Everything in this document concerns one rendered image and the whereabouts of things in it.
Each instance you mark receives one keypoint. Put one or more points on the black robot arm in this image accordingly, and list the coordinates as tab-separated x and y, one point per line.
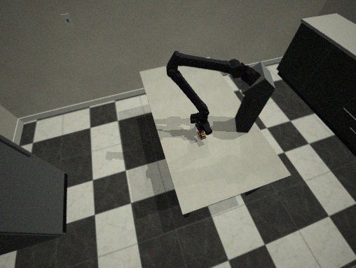
232	67

